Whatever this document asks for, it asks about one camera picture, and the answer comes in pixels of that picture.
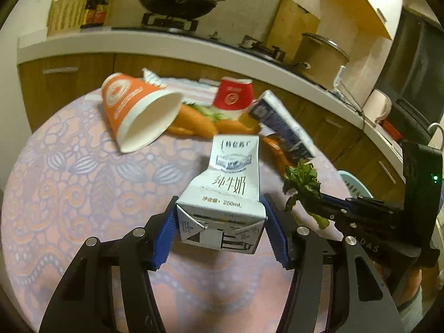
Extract yellow woven basket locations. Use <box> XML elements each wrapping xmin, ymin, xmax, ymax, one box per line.
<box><xmin>47</xmin><ymin>0</ymin><xmax>87</xmax><ymax>37</ymax></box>

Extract dark seasoning packets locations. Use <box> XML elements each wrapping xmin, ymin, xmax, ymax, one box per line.
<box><xmin>81</xmin><ymin>0</ymin><xmax>113</xmax><ymax>28</ymax></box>

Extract black power cable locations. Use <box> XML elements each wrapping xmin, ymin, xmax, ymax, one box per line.
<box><xmin>342</xmin><ymin>83</ymin><xmax>370</xmax><ymax>167</ymax></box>

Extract black oven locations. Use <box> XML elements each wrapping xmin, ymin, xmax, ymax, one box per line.
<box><xmin>375</xmin><ymin>7</ymin><xmax>444</xmax><ymax>146</ymax></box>

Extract patterned pink tablecloth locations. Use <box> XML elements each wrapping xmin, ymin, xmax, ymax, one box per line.
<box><xmin>0</xmin><ymin>76</ymin><xmax>351</xmax><ymax>333</ymax></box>

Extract light blue plastic bin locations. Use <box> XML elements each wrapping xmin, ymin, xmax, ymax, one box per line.
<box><xmin>337</xmin><ymin>170</ymin><xmax>372</xmax><ymax>202</ymax></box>

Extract dark blue drink carton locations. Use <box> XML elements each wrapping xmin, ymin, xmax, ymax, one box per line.
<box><xmin>249</xmin><ymin>89</ymin><xmax>317</xmax><ymax>162</ymax></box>

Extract red paper cup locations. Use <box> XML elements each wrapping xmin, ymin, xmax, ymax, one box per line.
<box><xmin>212</xmin><ymin>76</ymin><xmax>254</xmax><ymax>120</ymax></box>

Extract wooden cutting board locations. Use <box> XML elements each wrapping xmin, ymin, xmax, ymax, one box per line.
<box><xmin>269</xmin><ymin>0</ymin><xmax>320</xmax><ymax>54</ymax></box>

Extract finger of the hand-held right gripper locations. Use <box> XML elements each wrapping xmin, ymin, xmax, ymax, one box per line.
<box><xmin>320</xmin><ymin>194</ymin><xmax>405</xmax><ymax>216</ymax></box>
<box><xmin>328</xmin><ymin>210</ymin><xmax>380</xmax><ymax>241</ymax></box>

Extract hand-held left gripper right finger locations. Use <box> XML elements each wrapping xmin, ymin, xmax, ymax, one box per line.
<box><xmin>260</xmin><ymin>193</ymin><xmax>406</xmax><ymax>333</ymax></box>

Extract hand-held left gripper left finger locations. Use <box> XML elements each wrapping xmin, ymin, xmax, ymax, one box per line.
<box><xmin>39</xmin><ymin>196</ymin><xmax>181</xmax><ymax>333</ymax></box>

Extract white milk carton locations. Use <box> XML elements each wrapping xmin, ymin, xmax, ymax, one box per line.
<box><xmin>176</xmin><ymin>134</ymin><xmax>268</xmax><ymax>254</ymax></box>

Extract green leafy vegetable stalk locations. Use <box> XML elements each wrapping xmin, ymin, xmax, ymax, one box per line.
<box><xmin>282</xmin><ymin>161</ymin><xmax>330</xmax><ymax>230</ymax></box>

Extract person's right forearm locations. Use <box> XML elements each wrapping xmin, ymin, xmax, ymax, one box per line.
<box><xmin>395</xmin><ymin>269</ymin><xmax>424</xmax><ymax>314</ymax></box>

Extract white electric kettle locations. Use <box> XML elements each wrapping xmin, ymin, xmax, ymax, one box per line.
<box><xmin>362</xmin><ymin>89</ymin><xmax>392</xmax><ymax>123</ymax></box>

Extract metal pot with lid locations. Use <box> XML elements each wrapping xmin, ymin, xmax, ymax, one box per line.
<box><xmin>293</xmin><ymin>32</ymin><xmax>349</xmax><ymax>91</ymax></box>

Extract green lettuce leaf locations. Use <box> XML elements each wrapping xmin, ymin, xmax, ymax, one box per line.
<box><xmin>184</xmin><ymin>100</ymin><xmax>226</xmax><ymax>123</ymax></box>

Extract black gas stove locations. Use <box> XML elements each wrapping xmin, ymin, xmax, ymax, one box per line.
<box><xmin>111</xmin><ymin>12</ymin><xmax>288</xmax><ymax>65</ymax></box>

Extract wooden kitchen counter cabinets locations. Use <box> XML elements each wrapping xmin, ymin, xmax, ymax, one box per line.
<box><xmin>17</xmin><ymin>54</ymin><xmax>406</xmax><ymax>188</ymax></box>

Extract orange paper cup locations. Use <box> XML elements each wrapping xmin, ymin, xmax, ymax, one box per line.
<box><xmin>100</xmin><ymin>73</ymin><xmax>184</xmax><ymax>154</ymax></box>

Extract small red container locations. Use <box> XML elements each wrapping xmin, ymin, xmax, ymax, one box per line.
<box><xmin>381</xmin><ymin>121</ymin><xmax>400</xmax><ymax>137</ymax></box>

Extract white wall cabinet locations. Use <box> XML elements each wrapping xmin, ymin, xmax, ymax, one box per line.
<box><xmin>319</xmin><ymin>0</ymin><xmax>405</xmax><ymax>40</ymax></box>

